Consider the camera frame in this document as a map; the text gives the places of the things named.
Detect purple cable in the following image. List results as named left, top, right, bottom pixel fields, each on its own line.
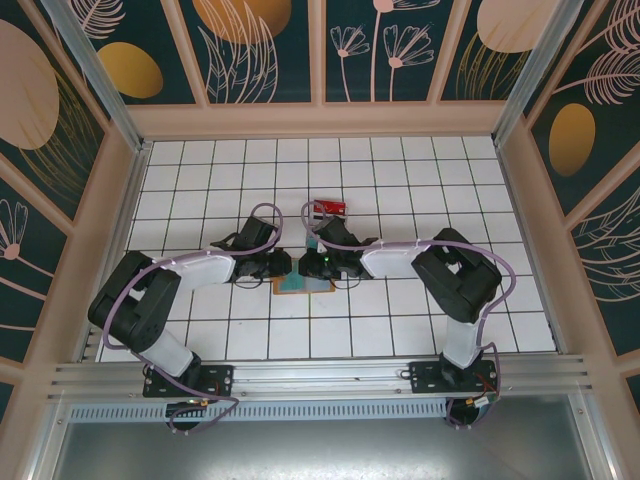
left=102, top=202, right=287, bottom=437
left=299, top=200, right=516, bottom=432

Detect dark wall panel gold lines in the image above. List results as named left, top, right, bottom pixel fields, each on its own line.
left=0, top=0, right=110, bottom=227
left=438, top=0, right=551, bottom=104

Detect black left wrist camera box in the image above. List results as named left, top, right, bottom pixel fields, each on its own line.
left=238, top=216, right=281, bottom=253

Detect dark wall panel leaf outlines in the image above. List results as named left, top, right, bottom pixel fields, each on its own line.
left=564, top=182, right=640, bottom=361
left=172, top=0, right=321, bottom=107

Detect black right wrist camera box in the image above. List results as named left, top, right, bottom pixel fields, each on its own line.
left=315, top=217, right=357, bottom=249

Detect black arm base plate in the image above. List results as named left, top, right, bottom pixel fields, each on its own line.
left=142, top=363, right=235, bottom=399
left=408, top=359, right=501, bottom=397

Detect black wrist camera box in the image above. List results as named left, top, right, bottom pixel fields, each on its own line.
left=315, top=217, right=357, bottom=249
left=238, top=216, right=281, bottom=253

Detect dark red VIP card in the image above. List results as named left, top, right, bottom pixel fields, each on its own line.
left=312, top=199, right=350, bottom=217

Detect aluminium front rail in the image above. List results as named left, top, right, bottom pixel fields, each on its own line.
left=47, top=353, right=597, bottom=402

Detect aluminium frame post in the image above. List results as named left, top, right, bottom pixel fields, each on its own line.
left=492, top=0, right=599, bottom=147
left=39, top=0, right=152, bottom=152
left=569, top=394, right=616, bottom=480
left=27, top=399, right=71, bottom=480

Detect clear acrylic card stand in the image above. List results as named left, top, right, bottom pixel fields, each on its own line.
left=303, top=198, right=350, bottom=254

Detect grey slotted cable duct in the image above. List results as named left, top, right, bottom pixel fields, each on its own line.
left=67, top=401, right=451, bottom=422

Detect dark wall panel golden oval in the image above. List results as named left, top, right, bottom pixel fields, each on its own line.
left=519, top=0, right=640, bottom=219
left=64, top=0, right=209, bottom=107

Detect dark wall panel flower outlines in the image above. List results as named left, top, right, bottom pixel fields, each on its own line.
left=319, top=0, right=461, bottom=107
left=0, top=154, right=76, bottom=366

